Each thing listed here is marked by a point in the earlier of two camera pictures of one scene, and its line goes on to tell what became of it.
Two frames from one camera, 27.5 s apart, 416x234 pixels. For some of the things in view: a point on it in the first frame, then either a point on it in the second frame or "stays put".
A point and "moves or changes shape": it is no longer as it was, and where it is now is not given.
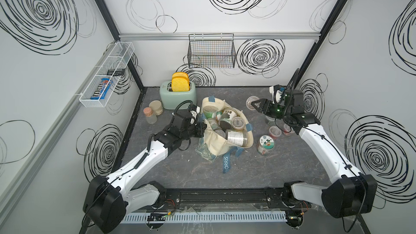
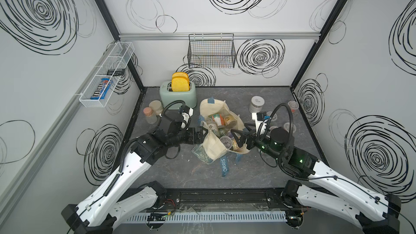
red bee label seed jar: [249, 100] moves or changes shape
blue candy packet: [102, 89] stays put
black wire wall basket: [212, 50] stays put
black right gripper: [267, 102] → [252, 135]
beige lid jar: [156, 106] stays put
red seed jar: [287, 129] stays put
